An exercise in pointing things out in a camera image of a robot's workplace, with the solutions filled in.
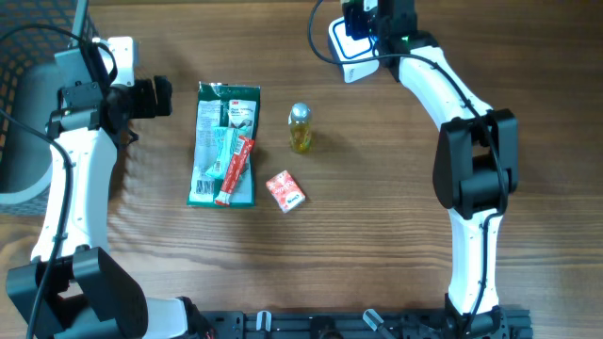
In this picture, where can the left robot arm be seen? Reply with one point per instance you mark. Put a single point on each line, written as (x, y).
(72, 287)

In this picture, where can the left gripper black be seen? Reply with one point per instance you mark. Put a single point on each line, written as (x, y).
(146, 108)

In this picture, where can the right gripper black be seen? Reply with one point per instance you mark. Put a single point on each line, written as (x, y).
(351, 12)

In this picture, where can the yellow liquid bottle silver cap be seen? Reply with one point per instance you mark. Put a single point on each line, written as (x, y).
(299, 121)

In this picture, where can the white barcode scanner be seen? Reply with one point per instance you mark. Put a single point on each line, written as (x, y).
(345, 48)

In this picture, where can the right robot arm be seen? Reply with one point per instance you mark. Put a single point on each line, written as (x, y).
(475, 166)

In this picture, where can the red sachet stick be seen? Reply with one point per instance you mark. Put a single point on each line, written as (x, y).
(242, 151)

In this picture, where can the grey plastic mesh basket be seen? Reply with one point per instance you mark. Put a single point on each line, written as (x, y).
(30, 80)

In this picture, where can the green white gloves packet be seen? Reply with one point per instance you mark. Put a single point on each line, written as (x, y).
(219, 105)

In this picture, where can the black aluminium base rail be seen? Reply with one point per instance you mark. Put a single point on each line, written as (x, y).
(511, 324)

